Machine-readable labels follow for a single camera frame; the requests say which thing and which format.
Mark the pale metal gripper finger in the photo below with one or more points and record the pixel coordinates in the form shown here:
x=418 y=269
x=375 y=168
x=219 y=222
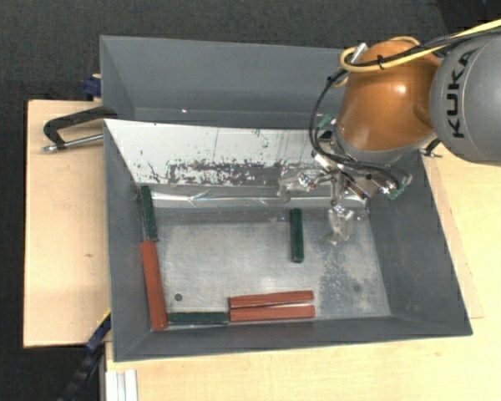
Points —
x=294 y=184
x=339 y=226

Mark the grey metal bin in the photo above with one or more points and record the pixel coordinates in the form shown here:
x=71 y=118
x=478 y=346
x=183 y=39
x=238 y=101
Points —
x=242 y=265

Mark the black cylinder on white bracket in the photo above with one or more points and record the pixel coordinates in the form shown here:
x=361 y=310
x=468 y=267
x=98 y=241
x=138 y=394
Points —
x=430 y=148

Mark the dark green flat block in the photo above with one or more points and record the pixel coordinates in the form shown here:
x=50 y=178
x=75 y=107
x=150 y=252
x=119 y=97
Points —
x=198 y=318
x=149 y=213
x=297 y=235

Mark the red-brown flat block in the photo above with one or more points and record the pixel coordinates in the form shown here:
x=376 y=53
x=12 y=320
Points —
x=272 y=313
x=271 y=298
x=153 y=286

